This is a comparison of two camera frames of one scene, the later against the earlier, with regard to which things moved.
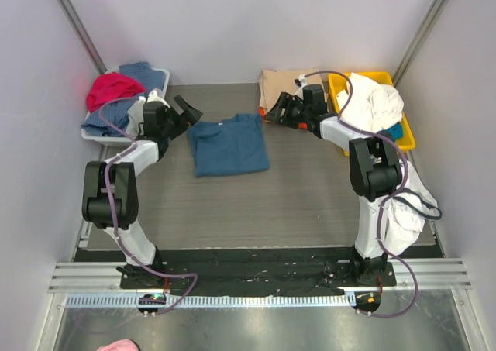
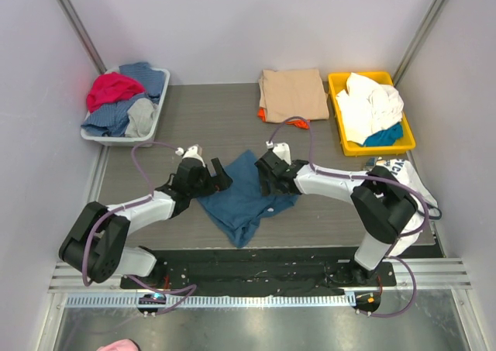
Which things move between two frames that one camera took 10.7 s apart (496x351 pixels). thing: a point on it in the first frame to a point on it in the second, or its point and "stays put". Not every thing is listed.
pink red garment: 109,85 stays put
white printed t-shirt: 405,213 stays put
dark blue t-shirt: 230,147 to 240,208
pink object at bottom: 122,345 stays put
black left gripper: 177,116 to 211,177
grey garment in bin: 136,116 stays put
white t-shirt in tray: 371,106 stays put
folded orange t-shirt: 262,112 stays put
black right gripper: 289,108 to 269,173
